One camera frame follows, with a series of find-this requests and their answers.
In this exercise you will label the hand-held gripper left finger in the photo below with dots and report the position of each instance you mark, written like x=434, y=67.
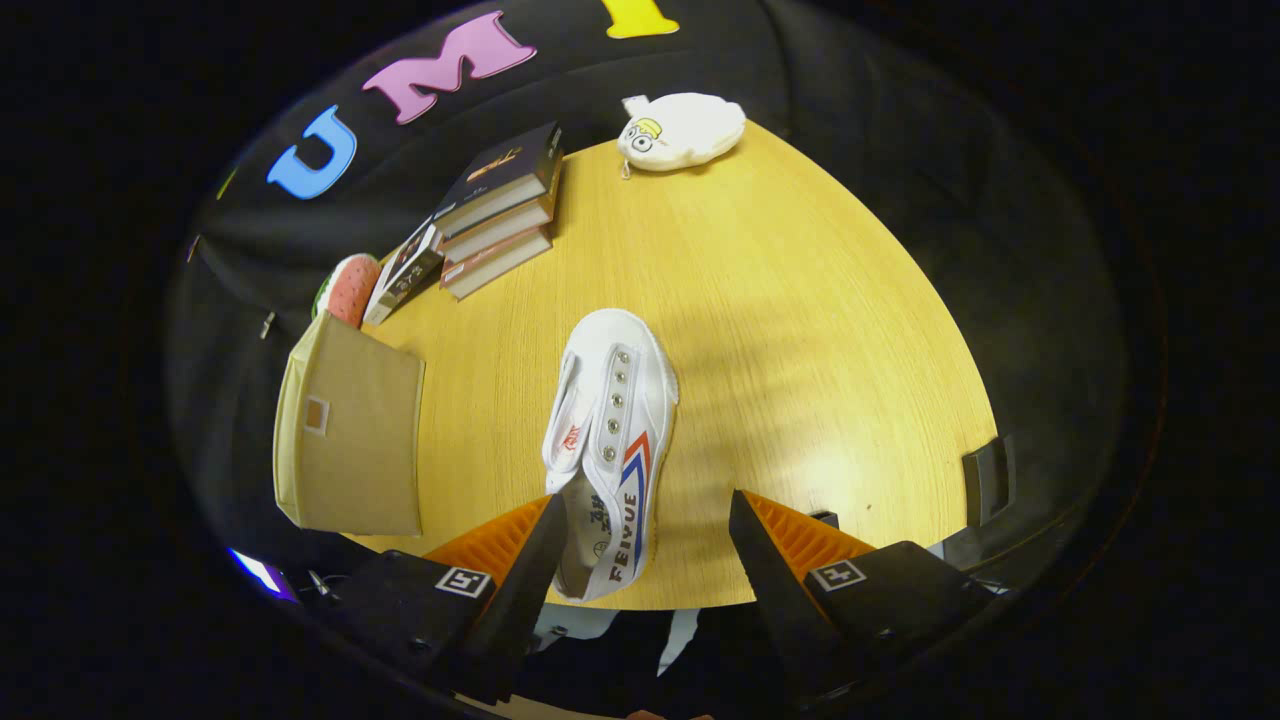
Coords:
x=520, y=610

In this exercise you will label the pink clip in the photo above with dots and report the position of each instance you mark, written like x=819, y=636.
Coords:
x=193, y=248

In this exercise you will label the black table clamp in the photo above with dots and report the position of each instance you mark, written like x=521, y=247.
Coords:
x=825, y=518
x=988, y=480

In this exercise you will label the watermelon slice toy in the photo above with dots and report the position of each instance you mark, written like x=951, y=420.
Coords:
x=355, y=290

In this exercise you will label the beige fabric storage box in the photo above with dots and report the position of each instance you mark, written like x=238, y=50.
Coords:
x=350, y=450

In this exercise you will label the person's white garment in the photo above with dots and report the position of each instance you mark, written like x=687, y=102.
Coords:
x=580, y=625

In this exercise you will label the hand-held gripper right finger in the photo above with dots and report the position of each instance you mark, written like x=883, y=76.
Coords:
x=775, y=610

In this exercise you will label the dark cover book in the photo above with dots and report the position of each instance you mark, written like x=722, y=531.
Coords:
x=500, y=165

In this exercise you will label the glowing screen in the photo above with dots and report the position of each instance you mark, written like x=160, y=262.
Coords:
x=258, y=572

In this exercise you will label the white canvas shoe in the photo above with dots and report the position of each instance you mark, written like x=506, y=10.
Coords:
x=625, y=380

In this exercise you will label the white plush toy with face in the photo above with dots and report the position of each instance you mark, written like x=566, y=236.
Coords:
x=690, y=130

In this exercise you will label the silver clip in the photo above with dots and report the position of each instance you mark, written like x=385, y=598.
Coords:
x=267, y=326

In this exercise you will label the brown cover book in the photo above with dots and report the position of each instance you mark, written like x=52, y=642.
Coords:
x=495, y=268
x=500, y=238

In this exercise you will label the portrait cover book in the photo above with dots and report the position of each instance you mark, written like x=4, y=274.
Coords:
x=405, y=275

